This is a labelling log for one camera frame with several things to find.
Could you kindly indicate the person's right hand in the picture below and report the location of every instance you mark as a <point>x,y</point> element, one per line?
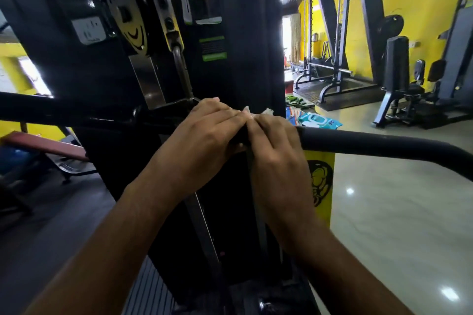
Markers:
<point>281,178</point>

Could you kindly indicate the person's left hand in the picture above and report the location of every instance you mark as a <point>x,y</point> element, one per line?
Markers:
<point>199,145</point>

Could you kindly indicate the white cleaning wipe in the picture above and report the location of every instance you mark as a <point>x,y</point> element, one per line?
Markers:
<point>266,111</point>

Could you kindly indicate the blue wet wipes pack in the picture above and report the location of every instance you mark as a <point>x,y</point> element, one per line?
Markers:
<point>319,121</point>

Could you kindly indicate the chrome black bar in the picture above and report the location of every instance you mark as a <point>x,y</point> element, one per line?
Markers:
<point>369,143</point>

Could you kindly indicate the person's left forearm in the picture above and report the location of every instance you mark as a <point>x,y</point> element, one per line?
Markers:
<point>103,252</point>

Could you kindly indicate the person's right forearm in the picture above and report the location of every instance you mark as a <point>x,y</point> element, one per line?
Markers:
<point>343,278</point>

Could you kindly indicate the yellow wooden plyo box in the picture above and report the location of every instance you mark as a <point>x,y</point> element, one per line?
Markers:
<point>319,215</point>

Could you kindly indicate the green black striped towel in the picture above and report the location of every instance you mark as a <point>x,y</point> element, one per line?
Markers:
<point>299,101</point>

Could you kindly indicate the red white bin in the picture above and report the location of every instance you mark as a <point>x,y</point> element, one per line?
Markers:
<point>289,86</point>

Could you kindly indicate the green warning label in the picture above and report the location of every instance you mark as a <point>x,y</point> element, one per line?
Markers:
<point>213,49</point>

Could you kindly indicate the black floor mat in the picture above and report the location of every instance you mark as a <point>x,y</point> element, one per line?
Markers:
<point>351,98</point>

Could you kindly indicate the beige door curtain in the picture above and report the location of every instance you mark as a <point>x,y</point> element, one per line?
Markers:
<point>295,38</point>

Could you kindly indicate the black pulley wheel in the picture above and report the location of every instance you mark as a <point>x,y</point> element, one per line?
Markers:
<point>125,12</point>

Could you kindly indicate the white placard green edge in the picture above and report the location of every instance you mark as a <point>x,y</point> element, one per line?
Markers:
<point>88,30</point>

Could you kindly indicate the maroon bench pad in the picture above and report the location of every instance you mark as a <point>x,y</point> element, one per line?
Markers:
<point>37,143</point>

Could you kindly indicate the blue exercise ball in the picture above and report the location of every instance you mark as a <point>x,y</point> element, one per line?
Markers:
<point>14,159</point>

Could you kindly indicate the black smith machine rack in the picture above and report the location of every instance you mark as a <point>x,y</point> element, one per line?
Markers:
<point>369,12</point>

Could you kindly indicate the black round weight plate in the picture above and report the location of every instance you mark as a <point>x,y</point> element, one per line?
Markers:
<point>390,25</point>

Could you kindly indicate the dark shrouded seated machine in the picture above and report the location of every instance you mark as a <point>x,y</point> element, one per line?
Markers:
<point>454,60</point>

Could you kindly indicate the black weight machine frame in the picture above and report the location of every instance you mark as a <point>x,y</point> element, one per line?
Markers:
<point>240,49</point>

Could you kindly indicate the small white wall switch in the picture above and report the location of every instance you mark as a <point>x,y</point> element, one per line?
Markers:
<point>414,45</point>

